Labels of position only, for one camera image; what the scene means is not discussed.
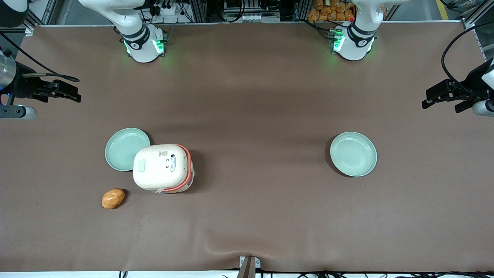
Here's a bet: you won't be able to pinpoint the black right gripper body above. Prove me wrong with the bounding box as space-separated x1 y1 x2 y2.
14 62 62 102

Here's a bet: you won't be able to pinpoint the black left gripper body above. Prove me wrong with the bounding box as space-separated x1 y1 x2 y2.
448 58 494 102

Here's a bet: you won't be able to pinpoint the cream rice cooker orange trim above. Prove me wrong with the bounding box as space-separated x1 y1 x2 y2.
132 144 195 194

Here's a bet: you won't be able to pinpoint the pale green plate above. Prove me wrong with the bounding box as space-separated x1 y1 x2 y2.
105 128 151 171
330 132 377 177

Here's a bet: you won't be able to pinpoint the brown potato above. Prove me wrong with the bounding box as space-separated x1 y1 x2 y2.
102 188 125 210

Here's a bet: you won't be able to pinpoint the white power strip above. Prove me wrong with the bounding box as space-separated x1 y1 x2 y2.
152 3 183 17

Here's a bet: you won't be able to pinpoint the bag of orange bread rolls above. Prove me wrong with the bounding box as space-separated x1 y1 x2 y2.
308 0 356 22

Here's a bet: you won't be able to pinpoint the white terminal block strip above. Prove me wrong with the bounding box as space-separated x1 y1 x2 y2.
224 13 281 23

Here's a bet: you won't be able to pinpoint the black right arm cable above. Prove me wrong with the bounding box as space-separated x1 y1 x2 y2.
0 32 80 83

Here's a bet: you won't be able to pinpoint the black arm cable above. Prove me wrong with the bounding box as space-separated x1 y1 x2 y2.
441 19 494 98
0 32 80 83

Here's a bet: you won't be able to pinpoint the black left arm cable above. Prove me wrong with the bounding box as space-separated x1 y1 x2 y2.
441 19 494 98

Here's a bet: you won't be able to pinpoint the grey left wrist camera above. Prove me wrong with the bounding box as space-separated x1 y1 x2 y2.
455 99 494 117

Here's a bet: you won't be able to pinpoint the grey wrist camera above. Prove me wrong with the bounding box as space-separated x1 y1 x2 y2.
0 105 38 120
455 99 494 117

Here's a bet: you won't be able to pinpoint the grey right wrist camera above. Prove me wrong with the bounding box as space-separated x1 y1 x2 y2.
0 105 38 120

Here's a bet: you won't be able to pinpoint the aluminium frame post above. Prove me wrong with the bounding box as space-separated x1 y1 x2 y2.
461 0 494 30
23 0 58 36

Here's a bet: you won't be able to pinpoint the black cables along table edge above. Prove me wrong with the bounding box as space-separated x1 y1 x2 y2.
222 270 494 278

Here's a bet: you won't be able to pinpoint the metal table edge bracket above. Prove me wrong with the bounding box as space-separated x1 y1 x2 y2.
239 256 261 278

